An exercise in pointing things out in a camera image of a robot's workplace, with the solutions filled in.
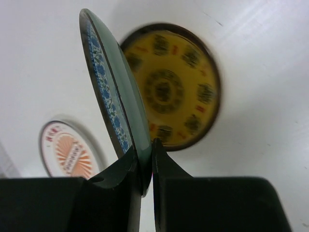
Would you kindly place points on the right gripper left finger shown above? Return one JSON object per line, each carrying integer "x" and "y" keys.
{"x": 111, "y": 200}

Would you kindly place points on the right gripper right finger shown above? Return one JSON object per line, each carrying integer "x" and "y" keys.
{"x": 163, "y": 168}

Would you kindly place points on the white orange sunburst plate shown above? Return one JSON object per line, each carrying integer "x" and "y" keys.
{"x": 66, "y": 152}

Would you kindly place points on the blue floral green plate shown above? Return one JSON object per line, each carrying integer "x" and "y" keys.
{"x": 117, "y": 93}

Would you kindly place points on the yellow patterned plate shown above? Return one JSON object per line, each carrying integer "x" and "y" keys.
{"x": 179, "y": 82}

